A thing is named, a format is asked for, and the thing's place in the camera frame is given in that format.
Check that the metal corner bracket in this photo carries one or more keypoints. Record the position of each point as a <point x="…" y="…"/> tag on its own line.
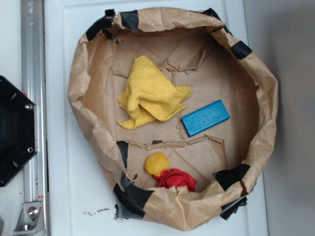
<point x="31" y="220"/>

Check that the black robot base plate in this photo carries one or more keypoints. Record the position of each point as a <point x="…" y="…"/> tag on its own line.
<point x="17" y="131"/>

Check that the yellow and red toy figure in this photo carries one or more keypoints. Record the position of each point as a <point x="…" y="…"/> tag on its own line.
<point x="157" y="165"/>

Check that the aluminium extrusion rail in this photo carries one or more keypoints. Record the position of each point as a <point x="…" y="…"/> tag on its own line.
<point x="33" y="84"/>

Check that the blue rectangular wooden block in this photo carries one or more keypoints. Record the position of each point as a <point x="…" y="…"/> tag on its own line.
<point x="205" y="118"/>

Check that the brown paper bag tray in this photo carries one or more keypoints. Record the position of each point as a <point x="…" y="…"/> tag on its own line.
<point x="193" y="49"/>

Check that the yellow terry cloth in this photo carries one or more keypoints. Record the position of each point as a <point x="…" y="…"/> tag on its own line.
<point x="149" y="95"/>

